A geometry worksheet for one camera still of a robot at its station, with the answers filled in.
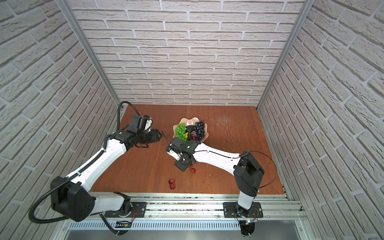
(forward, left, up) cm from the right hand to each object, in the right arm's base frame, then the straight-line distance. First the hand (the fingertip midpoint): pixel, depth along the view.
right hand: (183, 161), depth 81 cm
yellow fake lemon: (+18, -3, -3) cm, 19 cm away
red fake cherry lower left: (-11, +7, -8) cm, 15 cm away
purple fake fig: (+21, -8, -4) cm, 23 cm away
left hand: (+14, +12, +9) cm, 21 cm away
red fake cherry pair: (-8, +7, -7) cm, 13 cm away
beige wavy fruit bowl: (+33, -7, -6) cm, 34 cm away
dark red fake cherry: (-2, -5, -7) cm, 9 cm away
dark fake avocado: (+25, -5, -4) cm, 26 cm away
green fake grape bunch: (+21, +1, -1) cm, 21 cm away
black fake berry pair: (+21, -5, -2) cm, 21 cm away
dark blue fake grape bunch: (+23, -11, -1) cm, 26 cm away
